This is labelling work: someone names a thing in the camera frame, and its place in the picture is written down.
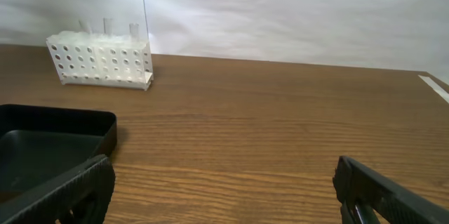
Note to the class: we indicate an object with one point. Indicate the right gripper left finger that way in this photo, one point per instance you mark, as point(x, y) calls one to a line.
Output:
point(42, 203)

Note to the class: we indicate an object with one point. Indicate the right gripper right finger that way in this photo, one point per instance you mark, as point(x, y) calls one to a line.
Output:
point(368, 185)

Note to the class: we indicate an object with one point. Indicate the clear test tube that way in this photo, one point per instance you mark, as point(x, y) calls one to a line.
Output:
point(85, 27)
point(107, 26)
point(134, 31)

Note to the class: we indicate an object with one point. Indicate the black tray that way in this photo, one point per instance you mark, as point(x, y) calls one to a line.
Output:
point(52, 146)

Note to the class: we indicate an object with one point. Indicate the white test tube rack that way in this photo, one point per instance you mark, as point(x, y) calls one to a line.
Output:
point(105, 83)

